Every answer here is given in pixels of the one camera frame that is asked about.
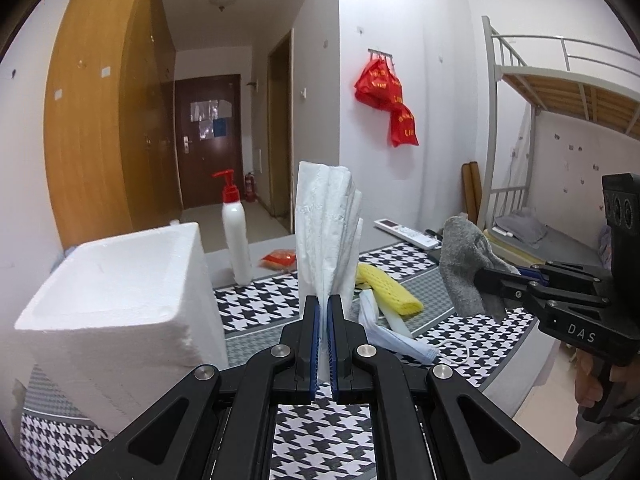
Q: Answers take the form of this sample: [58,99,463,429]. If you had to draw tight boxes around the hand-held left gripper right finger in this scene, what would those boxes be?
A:
[327,296,581,480]

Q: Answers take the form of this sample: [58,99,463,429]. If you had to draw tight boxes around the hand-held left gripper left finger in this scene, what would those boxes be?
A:
[65,296,321,480]

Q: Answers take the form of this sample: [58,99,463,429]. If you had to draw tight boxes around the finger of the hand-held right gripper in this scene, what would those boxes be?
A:
[517,261,610,287]
[474,266,612,310]

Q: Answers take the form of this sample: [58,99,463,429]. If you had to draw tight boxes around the grey cloth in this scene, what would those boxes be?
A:
[439,215,521,320]

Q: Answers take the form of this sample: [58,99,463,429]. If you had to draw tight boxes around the blue face mask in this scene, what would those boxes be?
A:
[358,290,472,364]

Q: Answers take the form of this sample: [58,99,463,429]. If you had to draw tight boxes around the yellow foam net sleeve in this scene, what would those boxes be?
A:
[356,262,423,317]

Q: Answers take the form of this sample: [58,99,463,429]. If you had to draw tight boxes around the white foam box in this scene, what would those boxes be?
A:
[14,222,228,436]

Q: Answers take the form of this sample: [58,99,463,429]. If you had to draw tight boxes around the person's right forearm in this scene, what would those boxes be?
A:
[569,402,640,480]

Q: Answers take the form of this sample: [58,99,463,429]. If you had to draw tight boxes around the person's right hand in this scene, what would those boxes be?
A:
[575,346,616,408]

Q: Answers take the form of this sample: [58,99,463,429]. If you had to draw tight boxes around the houndstooth table cloth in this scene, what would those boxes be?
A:
[20,240,551,480]

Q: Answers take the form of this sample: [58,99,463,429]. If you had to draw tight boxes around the grey pillow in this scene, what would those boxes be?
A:
[495,208,550,246]

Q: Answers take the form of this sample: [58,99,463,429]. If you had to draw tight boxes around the red snack packet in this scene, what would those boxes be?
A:
[260,249,298,272]

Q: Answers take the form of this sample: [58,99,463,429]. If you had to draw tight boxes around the wooden boards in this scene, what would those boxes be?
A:
[461,161,484,226]

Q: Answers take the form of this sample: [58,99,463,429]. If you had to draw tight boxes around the white remote control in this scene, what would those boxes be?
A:
[375,218,441,251]

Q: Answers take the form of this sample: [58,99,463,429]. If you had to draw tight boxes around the white lotion bottle red pump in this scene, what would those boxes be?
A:
[212,169,253,285]

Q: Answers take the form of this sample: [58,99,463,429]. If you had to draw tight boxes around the metal bunk bed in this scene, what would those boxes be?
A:
[480,16,640,281]

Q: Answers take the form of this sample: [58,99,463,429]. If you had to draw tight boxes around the red plastic bag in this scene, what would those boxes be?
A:
[355,57,405,112]
[389,105,420,148]

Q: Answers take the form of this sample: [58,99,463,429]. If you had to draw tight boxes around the dark brown door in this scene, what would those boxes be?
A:
[174,74,244,209]

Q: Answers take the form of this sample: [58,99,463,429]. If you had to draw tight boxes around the papers on door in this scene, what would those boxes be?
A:
[190,100,233,139]

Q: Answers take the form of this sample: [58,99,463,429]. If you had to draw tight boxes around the wooden wardrobe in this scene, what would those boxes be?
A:
[42,0,183,251]

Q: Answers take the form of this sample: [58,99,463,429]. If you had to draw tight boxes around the wooden door frame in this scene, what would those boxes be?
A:
[266,29,294,235]

